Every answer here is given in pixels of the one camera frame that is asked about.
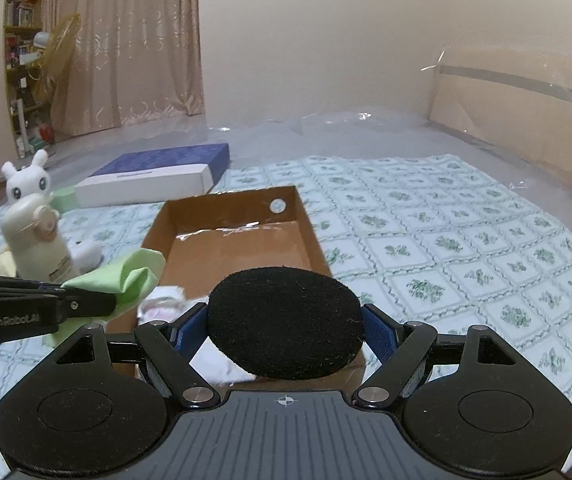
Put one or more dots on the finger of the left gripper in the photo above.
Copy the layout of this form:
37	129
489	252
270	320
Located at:
78	303

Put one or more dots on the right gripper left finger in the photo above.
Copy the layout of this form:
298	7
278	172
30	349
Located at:
168	349

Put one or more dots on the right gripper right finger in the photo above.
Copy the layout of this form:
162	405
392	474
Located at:
402	350

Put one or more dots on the white pink-print cloth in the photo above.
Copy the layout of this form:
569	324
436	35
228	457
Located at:
164	303

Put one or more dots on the light green cloth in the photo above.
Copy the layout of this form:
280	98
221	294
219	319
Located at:
130	278

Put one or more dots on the black eye mask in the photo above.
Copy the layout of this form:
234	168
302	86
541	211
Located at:
285	323

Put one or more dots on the cream thermos bottle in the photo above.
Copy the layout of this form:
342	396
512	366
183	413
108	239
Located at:
30	229

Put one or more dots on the white bunny plush toy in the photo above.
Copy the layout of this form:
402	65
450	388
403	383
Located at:
34	178

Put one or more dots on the green rectangular box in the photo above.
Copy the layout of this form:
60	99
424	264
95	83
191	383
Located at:
64	199

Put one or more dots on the white and blue flat box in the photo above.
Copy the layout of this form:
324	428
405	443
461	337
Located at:
155	176

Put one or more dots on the beige curtain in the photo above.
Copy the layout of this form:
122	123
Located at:
134	61

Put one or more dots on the plastic-wrapped headboard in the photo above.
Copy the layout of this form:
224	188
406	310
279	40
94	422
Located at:
515	99

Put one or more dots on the wooden bookshelf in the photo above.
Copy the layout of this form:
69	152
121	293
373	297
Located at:
29	107

